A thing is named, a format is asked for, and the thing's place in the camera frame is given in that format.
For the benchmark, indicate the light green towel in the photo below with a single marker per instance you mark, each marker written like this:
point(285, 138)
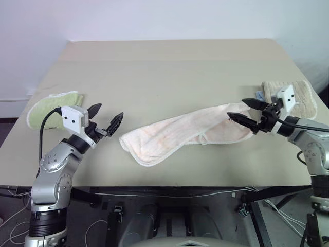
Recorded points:
point(51, 105)

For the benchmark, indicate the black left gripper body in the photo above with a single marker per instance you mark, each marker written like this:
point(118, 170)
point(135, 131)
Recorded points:
point(93, 132)

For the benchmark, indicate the blue cloth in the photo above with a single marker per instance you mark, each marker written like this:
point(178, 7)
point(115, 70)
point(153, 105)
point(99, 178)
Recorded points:
point(260, 95)

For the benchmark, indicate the beige folded towel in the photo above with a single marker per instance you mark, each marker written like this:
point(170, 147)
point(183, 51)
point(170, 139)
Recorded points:
point(304, 100)

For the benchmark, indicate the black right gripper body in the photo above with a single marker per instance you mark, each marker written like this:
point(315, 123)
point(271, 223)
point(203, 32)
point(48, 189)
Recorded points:
point(268, 121)

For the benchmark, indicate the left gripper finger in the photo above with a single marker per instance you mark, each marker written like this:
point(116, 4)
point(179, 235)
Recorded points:
point(115, 124)
point(93, 110)

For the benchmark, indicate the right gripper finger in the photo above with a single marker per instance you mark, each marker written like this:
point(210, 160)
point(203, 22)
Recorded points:
point(257, 104)
point(242, 119)

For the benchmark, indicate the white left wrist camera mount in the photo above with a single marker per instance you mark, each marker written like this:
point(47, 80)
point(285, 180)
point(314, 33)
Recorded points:
point(77, 113)

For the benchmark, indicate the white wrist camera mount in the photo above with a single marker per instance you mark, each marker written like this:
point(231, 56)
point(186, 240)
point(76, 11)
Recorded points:
point(77, 113)
point(284, 94)

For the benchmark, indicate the pale pink towel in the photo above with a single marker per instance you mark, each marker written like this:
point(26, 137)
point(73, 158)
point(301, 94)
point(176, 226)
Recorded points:
point(167, 136)

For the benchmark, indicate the metal clamp latch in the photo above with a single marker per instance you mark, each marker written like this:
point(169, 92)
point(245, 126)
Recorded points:
point(118, 213)
point(243, 209)

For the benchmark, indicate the black metal table frame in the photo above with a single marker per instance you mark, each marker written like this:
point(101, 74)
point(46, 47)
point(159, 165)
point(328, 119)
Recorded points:
point(257, 223)

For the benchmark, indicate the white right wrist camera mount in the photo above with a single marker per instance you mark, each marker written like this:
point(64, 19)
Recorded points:
point(284, 94)

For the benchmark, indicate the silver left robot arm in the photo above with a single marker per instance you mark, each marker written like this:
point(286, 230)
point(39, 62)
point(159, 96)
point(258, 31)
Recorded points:
point(48, 180)

